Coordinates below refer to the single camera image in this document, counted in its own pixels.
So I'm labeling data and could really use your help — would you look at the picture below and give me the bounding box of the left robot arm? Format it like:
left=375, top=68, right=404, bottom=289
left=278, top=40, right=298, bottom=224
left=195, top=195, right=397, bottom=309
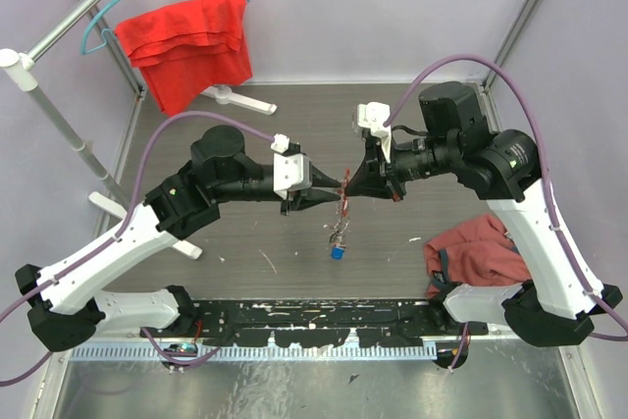
left=15, top=125, right=340, bottom=352

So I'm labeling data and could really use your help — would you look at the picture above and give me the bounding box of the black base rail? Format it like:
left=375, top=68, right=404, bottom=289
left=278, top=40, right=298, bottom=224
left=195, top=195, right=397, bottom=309
left=149, top=298, right=463, bottom=348

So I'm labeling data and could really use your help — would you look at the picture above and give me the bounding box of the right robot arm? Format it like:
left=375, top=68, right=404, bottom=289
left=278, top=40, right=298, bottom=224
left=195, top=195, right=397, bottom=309
left=345, top=81, right=623, bottom=347

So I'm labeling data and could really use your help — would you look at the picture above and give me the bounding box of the red cloth on hanger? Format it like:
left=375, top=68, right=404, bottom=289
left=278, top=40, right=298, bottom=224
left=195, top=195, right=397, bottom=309
left=115, top=0, right=252, bottom=117

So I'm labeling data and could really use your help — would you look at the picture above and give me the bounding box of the blue key tag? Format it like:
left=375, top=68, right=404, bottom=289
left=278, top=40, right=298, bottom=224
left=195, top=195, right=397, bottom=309
left=331, top=246, right=344, bottom=260

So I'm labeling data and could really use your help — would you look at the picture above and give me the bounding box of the metal key organizer red handle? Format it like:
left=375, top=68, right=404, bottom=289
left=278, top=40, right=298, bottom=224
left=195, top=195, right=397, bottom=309
left=330, top=168, right=350, bottom=247

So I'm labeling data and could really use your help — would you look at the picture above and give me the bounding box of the white clothes rack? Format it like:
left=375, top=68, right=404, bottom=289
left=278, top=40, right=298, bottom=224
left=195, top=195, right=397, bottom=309
left=0, top=0, right=278, bottom=261

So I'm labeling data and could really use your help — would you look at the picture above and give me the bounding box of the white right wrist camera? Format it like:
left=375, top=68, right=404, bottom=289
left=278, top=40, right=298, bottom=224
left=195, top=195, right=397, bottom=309
left=354, top=102, right=393, bottom=163

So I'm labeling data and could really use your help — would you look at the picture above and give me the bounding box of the crumpled maroon shirt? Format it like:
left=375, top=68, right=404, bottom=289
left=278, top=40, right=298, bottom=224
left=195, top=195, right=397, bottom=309
left=423, top=213, right=531, bottom=297

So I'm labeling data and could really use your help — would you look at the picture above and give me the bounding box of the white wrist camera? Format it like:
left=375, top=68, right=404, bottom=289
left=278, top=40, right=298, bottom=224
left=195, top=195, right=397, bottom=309
left=271, top=133, right=313, bottom=199
left=354, top=102, right=393, bottom=163

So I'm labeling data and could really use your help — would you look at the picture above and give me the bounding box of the slotted cable duct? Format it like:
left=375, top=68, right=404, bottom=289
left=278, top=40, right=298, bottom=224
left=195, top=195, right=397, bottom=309
left=70, top=341, right=438, bottom=362

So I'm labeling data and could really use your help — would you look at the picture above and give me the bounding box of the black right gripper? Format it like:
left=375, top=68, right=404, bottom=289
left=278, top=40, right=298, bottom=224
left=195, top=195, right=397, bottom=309
left=343, top=131, right=458, bottom=201

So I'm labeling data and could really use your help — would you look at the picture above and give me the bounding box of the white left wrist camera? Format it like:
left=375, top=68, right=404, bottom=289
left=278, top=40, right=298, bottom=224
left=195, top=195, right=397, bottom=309
left=271, top=133, right=313, bottom=199

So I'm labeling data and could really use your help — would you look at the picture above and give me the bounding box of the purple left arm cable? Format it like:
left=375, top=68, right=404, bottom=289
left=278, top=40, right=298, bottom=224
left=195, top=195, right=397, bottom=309
left=0, top=111, right=290, bottom=387

